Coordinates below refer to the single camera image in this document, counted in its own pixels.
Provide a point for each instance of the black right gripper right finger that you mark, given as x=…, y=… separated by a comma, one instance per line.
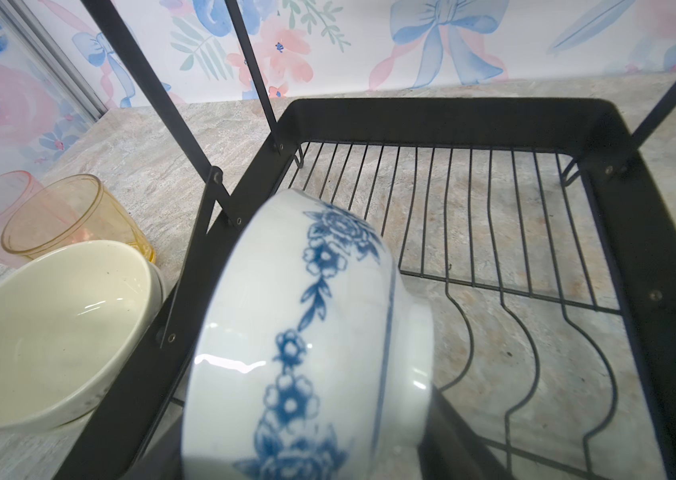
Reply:
x=450, y=449

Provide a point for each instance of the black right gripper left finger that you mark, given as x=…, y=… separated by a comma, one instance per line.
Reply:
x=163, y=461

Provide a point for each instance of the blue floral bowl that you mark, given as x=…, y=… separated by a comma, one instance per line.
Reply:
x=314, y=361

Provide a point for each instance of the yellow glass cup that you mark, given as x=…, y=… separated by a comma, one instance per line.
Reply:
x=75, y=209

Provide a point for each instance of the black wire dish rack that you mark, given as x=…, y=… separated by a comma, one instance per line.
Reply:
x=495, y=148

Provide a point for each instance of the aluminium corner post left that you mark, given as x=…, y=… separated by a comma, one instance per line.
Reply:
x=22, y=22

